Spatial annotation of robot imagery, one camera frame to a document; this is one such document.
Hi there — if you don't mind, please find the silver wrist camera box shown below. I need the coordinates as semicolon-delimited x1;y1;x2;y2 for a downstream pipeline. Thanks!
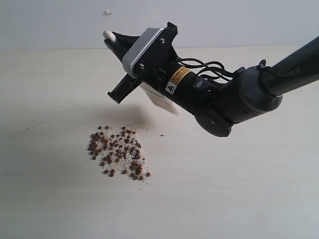
121;27;163;78

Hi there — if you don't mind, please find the small white wall hook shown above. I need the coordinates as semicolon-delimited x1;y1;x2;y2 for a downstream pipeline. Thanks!
104;9;113;16

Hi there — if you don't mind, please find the black cable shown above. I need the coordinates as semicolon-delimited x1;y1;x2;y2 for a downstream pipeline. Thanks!
171;57;236;84

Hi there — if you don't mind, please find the white paint brush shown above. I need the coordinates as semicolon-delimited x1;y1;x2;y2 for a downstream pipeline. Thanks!
103;30;179;116

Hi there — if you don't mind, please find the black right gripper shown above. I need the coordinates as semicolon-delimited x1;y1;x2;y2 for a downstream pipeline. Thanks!
107;22;232;137

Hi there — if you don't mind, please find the pile of rice and pellets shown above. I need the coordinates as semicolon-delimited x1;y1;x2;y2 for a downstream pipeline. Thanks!
86;121;153;185

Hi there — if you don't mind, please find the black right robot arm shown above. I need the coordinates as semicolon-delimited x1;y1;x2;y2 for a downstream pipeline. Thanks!
103;22;319;137

